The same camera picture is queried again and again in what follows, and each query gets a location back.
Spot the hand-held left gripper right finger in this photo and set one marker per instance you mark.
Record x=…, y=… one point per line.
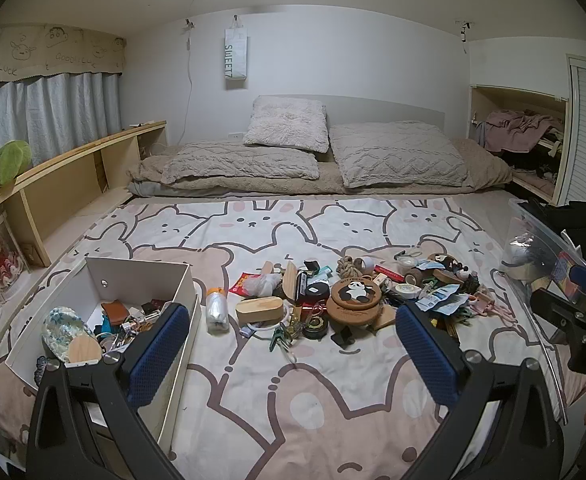
x=423, y=355

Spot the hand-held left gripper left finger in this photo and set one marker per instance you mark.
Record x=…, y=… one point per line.
x=160, y=355

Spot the white storage box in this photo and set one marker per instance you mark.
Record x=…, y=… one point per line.
x=138, y=280

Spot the small black case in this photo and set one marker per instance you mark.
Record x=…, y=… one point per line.
x=343, y=337

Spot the jumble of small trinkets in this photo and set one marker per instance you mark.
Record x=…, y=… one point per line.
x=133, y=327

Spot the blue white paper packets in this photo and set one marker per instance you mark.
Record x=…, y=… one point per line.
x=440, y=300

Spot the brown wallet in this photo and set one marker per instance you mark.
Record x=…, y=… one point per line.
x=114, y=312

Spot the pink plastic holder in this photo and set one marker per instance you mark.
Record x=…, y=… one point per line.
x=490, y=305

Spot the flat white tape roll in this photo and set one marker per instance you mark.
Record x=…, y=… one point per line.
x=405, y=289

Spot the plastic bag roll orange cap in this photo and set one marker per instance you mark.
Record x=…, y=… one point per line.
x=216, y=307

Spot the clear plastic bin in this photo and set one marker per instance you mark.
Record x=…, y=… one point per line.
x=528, y=230

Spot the brown tape roll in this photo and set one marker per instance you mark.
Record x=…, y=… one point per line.
x=413, y=278

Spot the light wooden disc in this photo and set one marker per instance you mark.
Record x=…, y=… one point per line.
x=83, y=350

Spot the plain cork coaster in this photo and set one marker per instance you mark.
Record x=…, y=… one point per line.
x=348, y=317

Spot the long red box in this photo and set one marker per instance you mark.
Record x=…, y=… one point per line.
x=388, y=273

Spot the panda cork coaster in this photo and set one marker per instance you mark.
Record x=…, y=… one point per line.
x=355, y=294

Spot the dark knitted toys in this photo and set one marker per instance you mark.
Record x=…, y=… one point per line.
x=453, y=266

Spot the clear plastic cup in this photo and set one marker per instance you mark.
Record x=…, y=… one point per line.
x=407, y=261

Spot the floral pouch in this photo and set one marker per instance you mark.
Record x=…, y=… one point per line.
x=62, y=332

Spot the red snack packet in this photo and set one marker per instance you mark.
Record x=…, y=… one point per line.
x=238, y=285

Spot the wide white tape roll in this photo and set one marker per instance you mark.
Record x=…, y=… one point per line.
x=368, y=263

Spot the wooden closet niche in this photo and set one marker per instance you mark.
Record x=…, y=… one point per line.
x=538, y=182

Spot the round black gold tin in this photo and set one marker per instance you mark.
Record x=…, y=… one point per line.
x=315, y=327

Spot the green clips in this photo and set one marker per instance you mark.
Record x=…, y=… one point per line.
x=280, y=336

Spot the crumpled white plastic bag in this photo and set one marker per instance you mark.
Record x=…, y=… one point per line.
x=265, y=284

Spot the printed bunny bed sheet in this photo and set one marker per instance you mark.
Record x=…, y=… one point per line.
x=293, y=400

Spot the small black box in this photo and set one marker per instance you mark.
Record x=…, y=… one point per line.
x=313, y=265

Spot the oval wooden piece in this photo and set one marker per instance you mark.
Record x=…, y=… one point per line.
x=289, y=280

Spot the pile of clothes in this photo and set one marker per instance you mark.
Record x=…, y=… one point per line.
x=523, y=130

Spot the beige fleece blanket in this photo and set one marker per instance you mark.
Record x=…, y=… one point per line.
x=328, y=180

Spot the beige textured pillow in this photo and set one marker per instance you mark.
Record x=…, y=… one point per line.
x=243, y=162
x=398, y=152

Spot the wooden bedside shelf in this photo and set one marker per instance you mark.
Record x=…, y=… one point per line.
x=63, y=165

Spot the green plush toy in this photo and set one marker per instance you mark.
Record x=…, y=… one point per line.
x=10, y=162

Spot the fluffy beige pillow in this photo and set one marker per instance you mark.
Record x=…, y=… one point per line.
x=288, y=122

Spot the grey curtain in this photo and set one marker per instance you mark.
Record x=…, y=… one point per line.
x=48, y=110

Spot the white hanging bag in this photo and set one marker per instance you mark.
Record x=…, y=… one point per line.
x=235, y=55

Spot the printed beige curtain valance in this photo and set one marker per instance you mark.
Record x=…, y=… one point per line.
x=48, y=52

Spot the wall socket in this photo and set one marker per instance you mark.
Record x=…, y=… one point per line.
x=235, y=136

